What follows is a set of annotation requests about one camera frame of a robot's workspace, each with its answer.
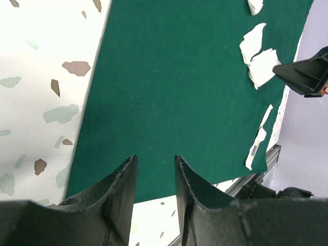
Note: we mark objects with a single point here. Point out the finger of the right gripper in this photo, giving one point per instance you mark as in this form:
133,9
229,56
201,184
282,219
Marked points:
307,77

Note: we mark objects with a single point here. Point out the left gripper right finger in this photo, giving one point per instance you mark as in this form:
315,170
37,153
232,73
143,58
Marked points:
208,216

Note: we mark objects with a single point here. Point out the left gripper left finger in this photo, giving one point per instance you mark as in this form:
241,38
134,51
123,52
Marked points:
99,215

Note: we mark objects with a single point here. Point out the white gauze pad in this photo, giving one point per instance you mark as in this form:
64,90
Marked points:
255,6
261,67
252,43

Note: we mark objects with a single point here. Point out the green surgical drape cloth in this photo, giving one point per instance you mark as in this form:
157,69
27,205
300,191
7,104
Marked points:
170,80

